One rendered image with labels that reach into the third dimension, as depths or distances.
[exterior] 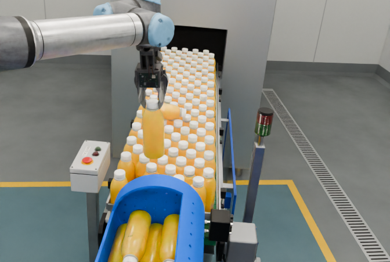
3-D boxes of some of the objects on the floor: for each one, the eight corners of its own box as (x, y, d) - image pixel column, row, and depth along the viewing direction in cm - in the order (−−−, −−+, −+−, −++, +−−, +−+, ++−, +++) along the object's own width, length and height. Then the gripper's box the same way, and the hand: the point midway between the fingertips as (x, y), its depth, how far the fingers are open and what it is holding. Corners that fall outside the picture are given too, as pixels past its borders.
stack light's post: (226, 327, 222) (255, 147, 172) (226, 320, 225) (255, 142, 176) (233, 328, 222) (265, 148, 172) (233, 322, 225) (264, 143, 176)
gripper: (125, 49, 116) (130, 118, 126) (166, 50, 115) (168, 118, 126) (130, 39, 123) (134, 104, 133) (169, 39, 123) (171, 105, 133)
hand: (152, 103), depth 131 cm, fingers closed on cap, 4 cm apart
